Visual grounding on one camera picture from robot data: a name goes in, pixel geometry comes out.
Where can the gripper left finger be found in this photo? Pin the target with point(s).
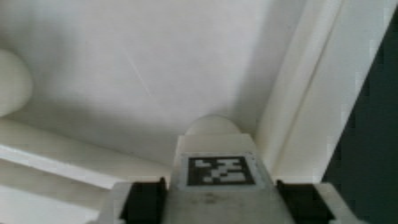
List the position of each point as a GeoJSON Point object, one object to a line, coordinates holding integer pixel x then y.
{"type": "Point", "coordinates": [133, 204]}

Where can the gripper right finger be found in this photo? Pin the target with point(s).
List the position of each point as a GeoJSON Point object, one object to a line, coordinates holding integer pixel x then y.
{"type": "Point", "coordinates": [313, 205]}

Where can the white table leg with tag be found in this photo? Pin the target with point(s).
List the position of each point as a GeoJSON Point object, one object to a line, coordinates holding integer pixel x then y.
{"type": "Point", "coordinates": [220, 190]}

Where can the white square table top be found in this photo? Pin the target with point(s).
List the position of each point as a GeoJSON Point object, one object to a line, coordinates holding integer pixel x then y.
{"type": "Point", "coordinates": [119, 67]}

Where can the white right fence piece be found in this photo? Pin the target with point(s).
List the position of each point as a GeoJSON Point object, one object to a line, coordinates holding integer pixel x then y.
{"type": "Point", "coordinates": [332, 91]}

